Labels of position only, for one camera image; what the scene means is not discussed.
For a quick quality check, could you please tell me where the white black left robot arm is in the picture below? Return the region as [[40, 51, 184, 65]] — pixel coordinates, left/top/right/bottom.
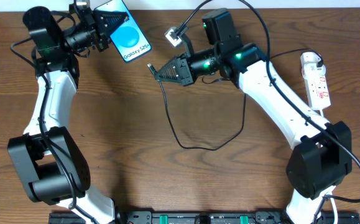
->
[[7, 2, 129, 223]]

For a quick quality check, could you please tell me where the black USB charger cable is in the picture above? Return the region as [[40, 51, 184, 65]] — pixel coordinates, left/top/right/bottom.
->
[[147, 48, 325, 152]]

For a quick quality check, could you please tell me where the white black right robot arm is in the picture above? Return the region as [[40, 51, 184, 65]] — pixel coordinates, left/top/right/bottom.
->
[[152, 8, 353, 223]]

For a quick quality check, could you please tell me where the white power strip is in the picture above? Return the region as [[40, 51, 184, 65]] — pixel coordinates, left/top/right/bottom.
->
[[300, 52, 331, 111]]

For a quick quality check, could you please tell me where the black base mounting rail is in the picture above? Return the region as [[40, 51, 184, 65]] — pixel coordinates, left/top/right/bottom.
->
[[48, 211, 360, 224]]

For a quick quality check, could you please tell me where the white charger plug adapter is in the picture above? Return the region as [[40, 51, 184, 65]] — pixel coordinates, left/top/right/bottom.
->
[[302, 63, 326, 79]]

